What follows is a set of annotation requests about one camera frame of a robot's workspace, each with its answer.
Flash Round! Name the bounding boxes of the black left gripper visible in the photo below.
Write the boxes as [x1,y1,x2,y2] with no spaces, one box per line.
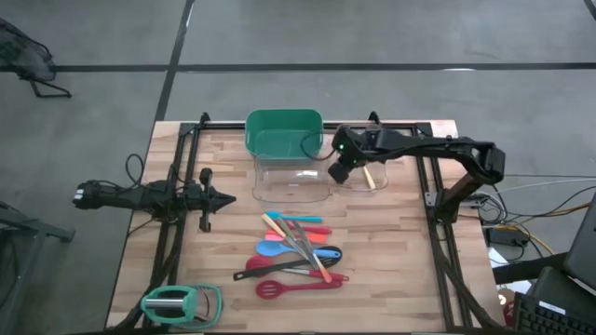
[184,167,237,233]

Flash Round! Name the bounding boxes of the cream-handled spreader knife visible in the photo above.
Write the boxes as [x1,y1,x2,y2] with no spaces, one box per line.
[260,212,311,261]

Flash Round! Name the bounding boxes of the pink silicone spatula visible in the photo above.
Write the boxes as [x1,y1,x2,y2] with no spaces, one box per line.
[264,232,299,244]

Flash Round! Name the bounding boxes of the blue silicone spoon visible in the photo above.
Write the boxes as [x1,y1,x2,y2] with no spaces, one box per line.
[254,239,343,261]

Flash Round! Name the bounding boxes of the red spoon with metal handle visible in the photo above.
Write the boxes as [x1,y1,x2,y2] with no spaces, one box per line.
[244,254,350,284]

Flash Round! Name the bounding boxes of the cream-tipped utensil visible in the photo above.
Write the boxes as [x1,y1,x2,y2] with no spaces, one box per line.
[276,216,312,261]

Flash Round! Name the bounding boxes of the teal silicone spatula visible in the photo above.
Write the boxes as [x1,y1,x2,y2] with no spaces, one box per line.
[264,211,324,225]

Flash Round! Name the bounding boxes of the green plastic bin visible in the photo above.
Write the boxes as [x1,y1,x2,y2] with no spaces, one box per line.
[244,108,325,162]

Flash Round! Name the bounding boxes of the dark red silicone spatula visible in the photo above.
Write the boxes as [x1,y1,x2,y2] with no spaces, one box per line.
[284,221,333,235]

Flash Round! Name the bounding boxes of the red slotted spoon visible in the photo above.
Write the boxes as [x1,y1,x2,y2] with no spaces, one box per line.
[254,279,345,301]

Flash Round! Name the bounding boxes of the small clear plastic bin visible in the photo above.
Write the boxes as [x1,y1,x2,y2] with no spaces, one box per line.
[332,124,389,194]

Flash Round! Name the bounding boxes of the large clear plastic bin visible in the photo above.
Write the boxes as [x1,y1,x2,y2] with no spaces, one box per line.
[251,153,332,205]

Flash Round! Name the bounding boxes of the black power brick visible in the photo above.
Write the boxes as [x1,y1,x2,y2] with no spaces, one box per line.
[487,226,531,248]

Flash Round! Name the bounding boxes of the white paper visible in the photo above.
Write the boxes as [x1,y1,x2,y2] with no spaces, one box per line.
[486,246,513,269]

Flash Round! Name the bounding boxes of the grey metal stand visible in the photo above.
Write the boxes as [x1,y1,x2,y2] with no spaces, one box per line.
[0,200,76,335]

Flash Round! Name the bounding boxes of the black mesh chair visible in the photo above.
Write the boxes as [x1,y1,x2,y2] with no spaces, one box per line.
[0,17,74,100]

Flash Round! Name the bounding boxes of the black case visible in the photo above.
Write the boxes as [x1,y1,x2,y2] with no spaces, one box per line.
[530,265,596,322]

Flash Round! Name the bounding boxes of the dark monitor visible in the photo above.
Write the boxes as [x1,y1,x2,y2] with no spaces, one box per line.
[562,193,596,292]

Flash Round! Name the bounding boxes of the black keyboard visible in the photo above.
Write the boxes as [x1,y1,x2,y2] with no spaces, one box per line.
[511,291,596,335]

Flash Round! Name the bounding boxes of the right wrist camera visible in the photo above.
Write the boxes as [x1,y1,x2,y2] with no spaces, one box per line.
[328,157,355,185]

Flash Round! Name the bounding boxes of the black right camera cable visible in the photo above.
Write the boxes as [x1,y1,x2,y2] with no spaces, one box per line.
[299,131,337,163]

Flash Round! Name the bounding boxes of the black aluminium table frame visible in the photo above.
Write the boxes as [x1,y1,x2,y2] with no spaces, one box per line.
[109,111,511,334]

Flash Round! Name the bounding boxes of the teal frame with metal roller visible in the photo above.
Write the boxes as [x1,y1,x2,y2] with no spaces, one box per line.
[139,283,224,331]

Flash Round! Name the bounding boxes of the grey cable hub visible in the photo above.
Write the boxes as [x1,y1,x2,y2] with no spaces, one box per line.
[458,191,489,209]

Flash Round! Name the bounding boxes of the white cable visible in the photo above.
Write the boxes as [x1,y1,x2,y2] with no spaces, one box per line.
[493,177,596,195]

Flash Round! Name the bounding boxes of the yellow cable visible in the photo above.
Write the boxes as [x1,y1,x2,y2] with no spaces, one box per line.
[483,200,596,256]

